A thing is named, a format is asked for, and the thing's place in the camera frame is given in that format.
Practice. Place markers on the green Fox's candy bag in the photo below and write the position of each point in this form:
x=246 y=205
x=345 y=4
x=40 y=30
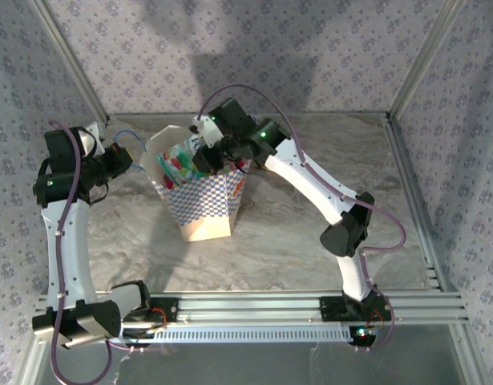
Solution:
x=178 y=162

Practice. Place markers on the blue checkered paper bag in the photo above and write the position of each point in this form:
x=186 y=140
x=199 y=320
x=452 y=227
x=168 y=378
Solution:
x=206 y=204

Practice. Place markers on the magenta purple snack bag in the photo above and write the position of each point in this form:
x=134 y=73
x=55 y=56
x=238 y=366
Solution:
x=170 y=182

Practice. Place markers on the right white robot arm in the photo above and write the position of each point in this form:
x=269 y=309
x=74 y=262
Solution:
x=310 y=180

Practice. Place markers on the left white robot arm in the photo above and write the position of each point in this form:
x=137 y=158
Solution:
x=65 y=248

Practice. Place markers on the round black controller board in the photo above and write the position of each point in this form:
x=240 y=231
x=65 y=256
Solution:
x=362 y=337
x=138 y=339

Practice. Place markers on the aluminium table end rail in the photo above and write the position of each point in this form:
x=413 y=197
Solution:
x=350 y=114

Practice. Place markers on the aluminium frame post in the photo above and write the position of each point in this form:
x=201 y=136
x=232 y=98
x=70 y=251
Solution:
x=422 y=52
x=69 y=60

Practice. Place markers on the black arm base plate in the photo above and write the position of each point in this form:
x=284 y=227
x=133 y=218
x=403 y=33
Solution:
x=334 y=309
x=166 y=309

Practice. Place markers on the wide aluminium base rail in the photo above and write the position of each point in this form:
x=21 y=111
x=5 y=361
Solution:
x=250 y=309

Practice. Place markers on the aluminium table side rail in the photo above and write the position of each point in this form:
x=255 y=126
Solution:
x=410 y=192

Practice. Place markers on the aluminium frame leg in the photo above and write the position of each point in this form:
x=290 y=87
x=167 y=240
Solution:
x=27 y=365
x=468 y=357

